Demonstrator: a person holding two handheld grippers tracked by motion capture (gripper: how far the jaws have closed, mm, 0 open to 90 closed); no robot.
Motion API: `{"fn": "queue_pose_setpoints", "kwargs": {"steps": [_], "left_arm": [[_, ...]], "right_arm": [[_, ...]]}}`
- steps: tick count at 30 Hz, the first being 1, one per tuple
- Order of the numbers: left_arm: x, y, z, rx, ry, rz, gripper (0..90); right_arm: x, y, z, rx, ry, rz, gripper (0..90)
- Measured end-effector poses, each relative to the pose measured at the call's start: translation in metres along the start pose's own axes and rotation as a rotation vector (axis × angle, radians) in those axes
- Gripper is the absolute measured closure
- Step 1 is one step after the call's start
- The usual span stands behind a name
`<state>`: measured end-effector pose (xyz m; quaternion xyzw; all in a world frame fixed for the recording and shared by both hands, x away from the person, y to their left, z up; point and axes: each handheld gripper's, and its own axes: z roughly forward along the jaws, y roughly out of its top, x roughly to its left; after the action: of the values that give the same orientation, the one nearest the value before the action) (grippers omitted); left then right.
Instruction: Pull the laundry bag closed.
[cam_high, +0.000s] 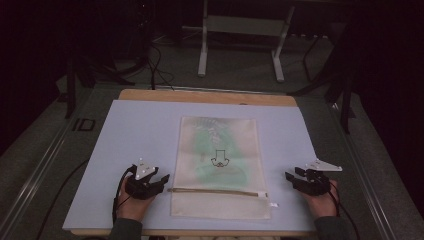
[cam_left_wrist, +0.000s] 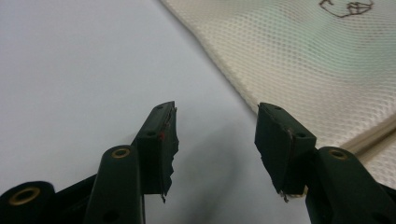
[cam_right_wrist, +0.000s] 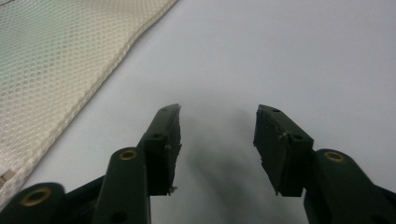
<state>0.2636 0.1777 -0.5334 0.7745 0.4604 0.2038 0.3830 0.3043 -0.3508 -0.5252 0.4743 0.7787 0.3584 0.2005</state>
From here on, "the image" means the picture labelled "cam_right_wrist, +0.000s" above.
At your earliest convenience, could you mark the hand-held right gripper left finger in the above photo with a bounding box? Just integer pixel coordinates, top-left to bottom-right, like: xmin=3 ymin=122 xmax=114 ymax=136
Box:
xmin=92 ymin=103 xmax=183 ymax=224

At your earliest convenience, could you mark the cream mesh laundry bag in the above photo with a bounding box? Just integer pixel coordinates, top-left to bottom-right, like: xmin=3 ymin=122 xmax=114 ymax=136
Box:
xmin=0 ymin=0 xmax=179 ymax=210

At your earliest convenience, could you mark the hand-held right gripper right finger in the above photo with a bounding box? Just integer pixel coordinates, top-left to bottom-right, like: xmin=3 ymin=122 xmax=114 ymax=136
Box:
xmin=252 ymin=104 xmax=396 ymax=224

